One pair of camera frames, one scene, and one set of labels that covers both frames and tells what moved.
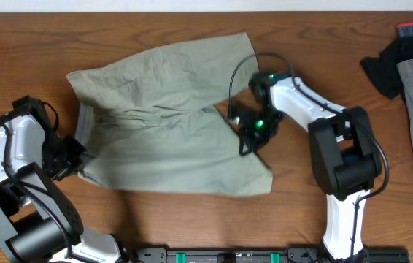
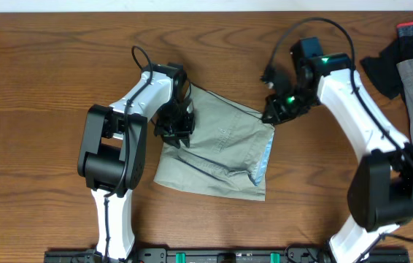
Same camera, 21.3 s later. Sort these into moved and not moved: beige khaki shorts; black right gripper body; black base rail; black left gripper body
Moved: beige khaki shorts; black left gripper body; black right gripper body
Not moved: black base rail
